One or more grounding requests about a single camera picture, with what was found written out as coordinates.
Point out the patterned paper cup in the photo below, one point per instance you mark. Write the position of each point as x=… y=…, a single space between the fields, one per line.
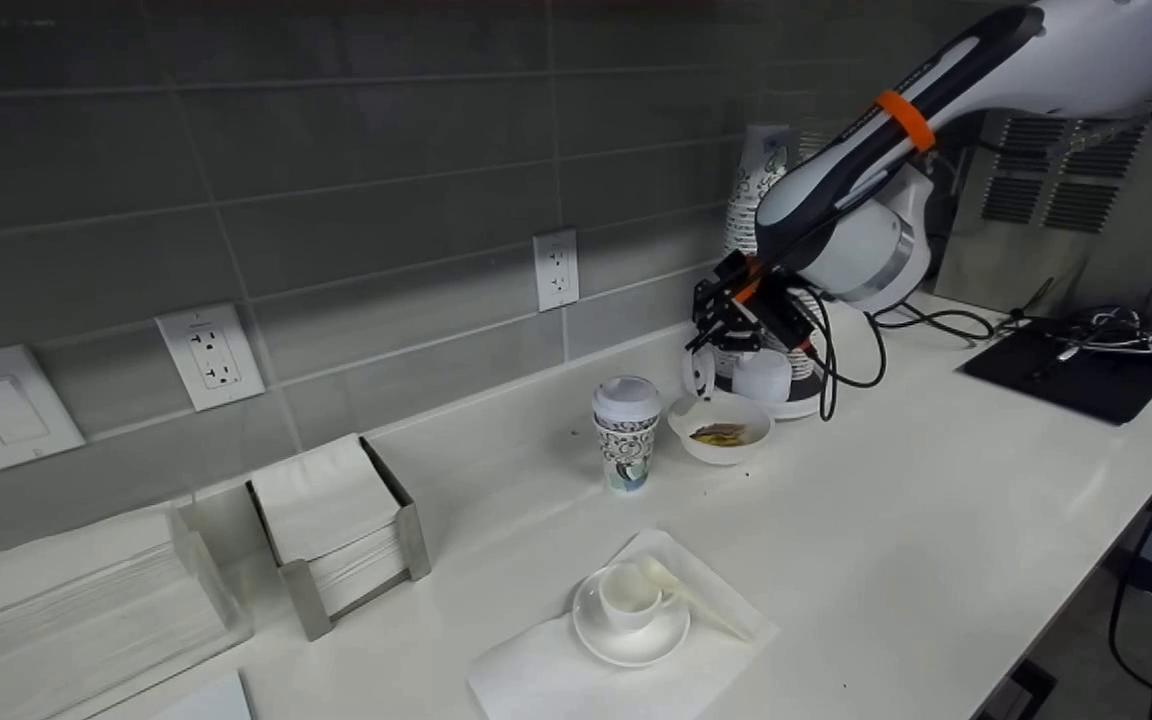
x=625 y=417

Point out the small white wall outlet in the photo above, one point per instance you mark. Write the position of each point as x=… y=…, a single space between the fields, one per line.
x=559 y=270

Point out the black mat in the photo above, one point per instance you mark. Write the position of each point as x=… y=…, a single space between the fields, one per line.
x=1051 y=365

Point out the white napkin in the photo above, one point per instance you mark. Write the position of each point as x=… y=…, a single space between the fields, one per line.
x=550 y=678

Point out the small white saucer dish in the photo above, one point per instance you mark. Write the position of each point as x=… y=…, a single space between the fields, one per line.
x=625 y=616

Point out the white light switch plate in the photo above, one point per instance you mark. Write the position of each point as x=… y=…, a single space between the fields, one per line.
x=35 y=417

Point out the white bowl with food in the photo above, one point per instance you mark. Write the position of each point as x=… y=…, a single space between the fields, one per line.
x=720 y=429

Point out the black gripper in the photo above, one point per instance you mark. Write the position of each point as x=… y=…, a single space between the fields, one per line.
x=740 y=301

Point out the round white cup tray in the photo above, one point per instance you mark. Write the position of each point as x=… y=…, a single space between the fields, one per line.
x=803 y=401

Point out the white tray holder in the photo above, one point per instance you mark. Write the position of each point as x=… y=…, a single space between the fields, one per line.
x=103 y=614

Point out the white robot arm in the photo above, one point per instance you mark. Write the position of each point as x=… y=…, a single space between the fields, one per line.
x=849 y=220

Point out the white double outlet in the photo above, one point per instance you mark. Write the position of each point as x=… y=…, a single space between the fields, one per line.
x=215 y=358

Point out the napkin dispenser box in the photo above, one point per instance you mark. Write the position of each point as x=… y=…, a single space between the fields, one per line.
x=341 y=529

